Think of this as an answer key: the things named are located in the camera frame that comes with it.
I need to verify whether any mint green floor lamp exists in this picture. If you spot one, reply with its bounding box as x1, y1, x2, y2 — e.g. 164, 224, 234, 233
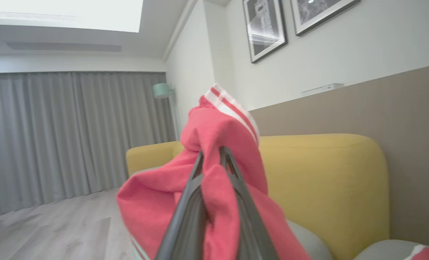
152, 83, 180, 141

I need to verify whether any yellow fabric armchair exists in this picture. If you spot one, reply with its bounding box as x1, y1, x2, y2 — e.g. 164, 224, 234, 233
126, 134, 390, 260

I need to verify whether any ceiling air vent slot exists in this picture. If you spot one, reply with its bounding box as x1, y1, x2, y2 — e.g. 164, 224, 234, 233
6, 42, 123, 52

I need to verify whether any flat white device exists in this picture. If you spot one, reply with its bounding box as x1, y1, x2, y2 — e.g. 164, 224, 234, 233
301, 83, 345, 95

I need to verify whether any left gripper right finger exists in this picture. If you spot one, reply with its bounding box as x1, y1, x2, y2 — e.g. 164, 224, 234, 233
220, 146, 280, 260

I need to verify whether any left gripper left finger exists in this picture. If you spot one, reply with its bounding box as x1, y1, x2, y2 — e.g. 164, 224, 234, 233
155, 151, 206, 260

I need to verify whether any white ceiling light panel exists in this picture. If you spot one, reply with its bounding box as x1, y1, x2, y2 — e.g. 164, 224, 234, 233
0, 0, 144, 33

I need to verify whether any grey pleated curtain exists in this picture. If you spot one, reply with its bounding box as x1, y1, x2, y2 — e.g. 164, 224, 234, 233
0, 71, 177, 217

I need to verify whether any black framed wall picture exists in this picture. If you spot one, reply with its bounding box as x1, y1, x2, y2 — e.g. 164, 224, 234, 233
242, 0, 289, 64
290, 0, 362, 36

